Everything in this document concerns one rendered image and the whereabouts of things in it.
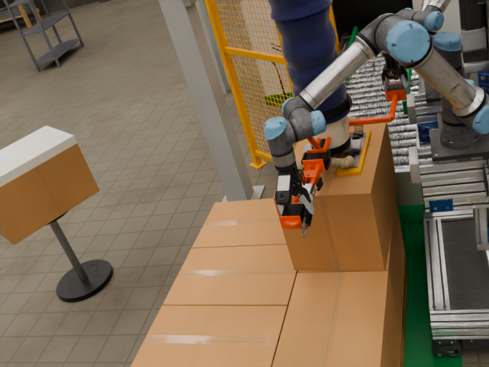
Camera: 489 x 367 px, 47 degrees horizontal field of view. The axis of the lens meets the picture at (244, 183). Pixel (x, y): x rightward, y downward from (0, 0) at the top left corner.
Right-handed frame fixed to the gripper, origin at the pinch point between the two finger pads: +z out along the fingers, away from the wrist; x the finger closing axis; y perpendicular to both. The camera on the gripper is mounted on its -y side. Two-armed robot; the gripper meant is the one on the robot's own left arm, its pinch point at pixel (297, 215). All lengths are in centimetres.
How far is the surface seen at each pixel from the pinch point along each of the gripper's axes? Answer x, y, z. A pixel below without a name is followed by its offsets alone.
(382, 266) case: -18, 30, 50
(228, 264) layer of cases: 54, 34, 53
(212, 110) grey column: 103, 158, 30
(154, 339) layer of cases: 72, -14, 53
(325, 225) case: 1.3, 29.8, 28.2
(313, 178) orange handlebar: -1.5, 21.0, -0.7
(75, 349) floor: 165, 20, 107
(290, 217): 0.9, -3.9, -2.0
